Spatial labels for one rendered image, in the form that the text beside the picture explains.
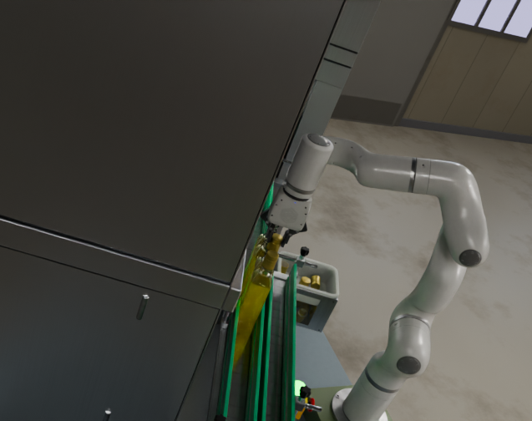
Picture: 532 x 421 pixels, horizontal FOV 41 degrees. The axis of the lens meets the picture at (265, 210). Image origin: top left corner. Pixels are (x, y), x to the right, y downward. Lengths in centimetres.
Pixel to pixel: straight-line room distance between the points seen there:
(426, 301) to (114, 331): 89
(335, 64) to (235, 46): 176
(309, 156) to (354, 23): 114
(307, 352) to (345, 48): 117
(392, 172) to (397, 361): 55
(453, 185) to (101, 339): 90
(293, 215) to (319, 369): 81
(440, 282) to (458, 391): 216
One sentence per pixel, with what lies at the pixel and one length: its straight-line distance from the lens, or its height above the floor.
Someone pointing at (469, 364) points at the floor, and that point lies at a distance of 431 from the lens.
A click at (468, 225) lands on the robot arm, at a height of 164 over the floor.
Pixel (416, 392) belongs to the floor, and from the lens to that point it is 391.
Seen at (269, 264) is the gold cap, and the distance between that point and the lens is 194.
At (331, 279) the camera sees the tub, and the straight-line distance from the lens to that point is 256.
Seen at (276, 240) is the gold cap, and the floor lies 135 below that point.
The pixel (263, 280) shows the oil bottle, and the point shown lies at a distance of 196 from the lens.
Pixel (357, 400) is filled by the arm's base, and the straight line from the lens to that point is 228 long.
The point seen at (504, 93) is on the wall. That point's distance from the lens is 731.
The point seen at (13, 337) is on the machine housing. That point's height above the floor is 128.
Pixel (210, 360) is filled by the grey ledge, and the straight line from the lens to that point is 198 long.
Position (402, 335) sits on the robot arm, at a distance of 207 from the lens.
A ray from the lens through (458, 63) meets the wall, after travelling 677.
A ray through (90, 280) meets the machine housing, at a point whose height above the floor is 148.
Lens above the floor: 242
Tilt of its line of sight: 31 degrees down
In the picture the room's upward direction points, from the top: 22 degrees clockwise
